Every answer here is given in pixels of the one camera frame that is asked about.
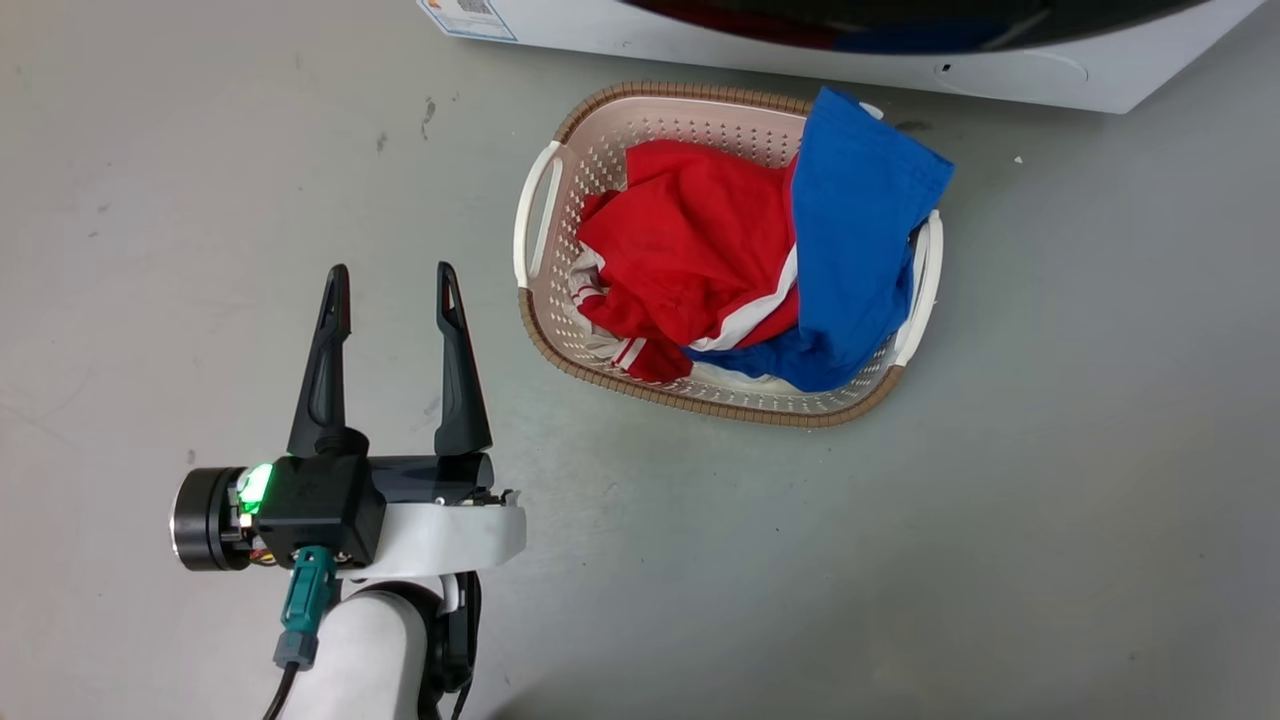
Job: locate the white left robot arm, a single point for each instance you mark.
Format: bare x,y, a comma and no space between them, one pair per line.
370,650

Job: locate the blue garment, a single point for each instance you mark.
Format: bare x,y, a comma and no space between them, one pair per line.
850,250

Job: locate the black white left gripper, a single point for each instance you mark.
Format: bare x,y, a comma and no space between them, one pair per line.
330,510

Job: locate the red garment with white stripes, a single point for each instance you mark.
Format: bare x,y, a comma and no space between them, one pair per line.
690,250

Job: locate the beige plastic laundry basket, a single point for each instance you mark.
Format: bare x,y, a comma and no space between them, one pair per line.
590,150

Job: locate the dark glass washing machine door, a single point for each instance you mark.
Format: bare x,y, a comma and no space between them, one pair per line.
900,22

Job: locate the white washing machine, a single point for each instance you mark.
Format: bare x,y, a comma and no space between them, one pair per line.
1000,70

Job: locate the energy label sticker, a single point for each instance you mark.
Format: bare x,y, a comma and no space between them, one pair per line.
468,16

